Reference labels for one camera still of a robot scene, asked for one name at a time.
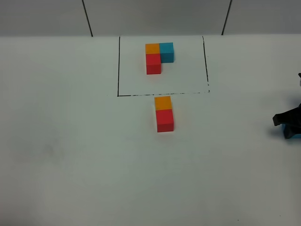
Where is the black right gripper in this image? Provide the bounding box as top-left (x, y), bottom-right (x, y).
top-left (272, 101), bottom-right (301, 139)

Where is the blue template cube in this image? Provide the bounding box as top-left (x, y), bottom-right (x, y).
top-left (159, 42), bottom-right (174, 63)

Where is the red template cube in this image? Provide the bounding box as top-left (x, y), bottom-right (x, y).
top-left (146, 54), bottom-right (161, 75)

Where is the orange template cube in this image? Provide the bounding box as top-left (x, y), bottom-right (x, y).
top-left (145, 43), bottom-right (160, 54)

